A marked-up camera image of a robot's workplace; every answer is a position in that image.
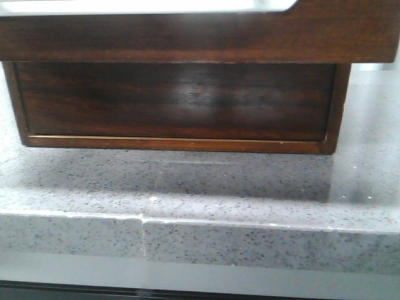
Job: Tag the dark wooden drawer cabinet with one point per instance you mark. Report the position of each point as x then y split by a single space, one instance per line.
325 146

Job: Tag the wooden drawer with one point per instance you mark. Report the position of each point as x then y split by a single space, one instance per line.
232 101
308 32

